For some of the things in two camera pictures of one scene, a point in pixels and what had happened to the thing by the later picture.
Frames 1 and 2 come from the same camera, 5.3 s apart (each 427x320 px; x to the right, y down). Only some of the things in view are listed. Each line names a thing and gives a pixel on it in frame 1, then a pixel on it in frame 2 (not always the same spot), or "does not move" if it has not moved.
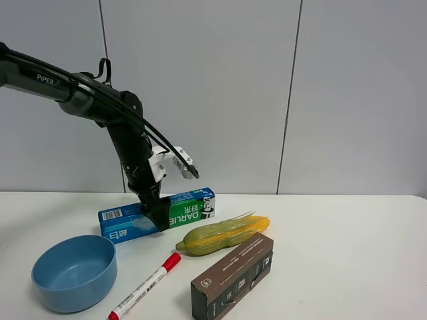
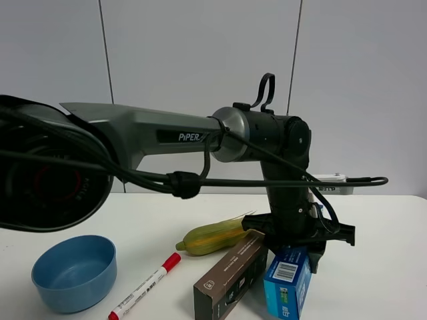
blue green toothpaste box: (126, 223) -> (286, 283)
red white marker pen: (129, 304) does not move
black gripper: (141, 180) -> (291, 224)
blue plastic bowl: (76, 274) does not move
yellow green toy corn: (213, 236) does not move
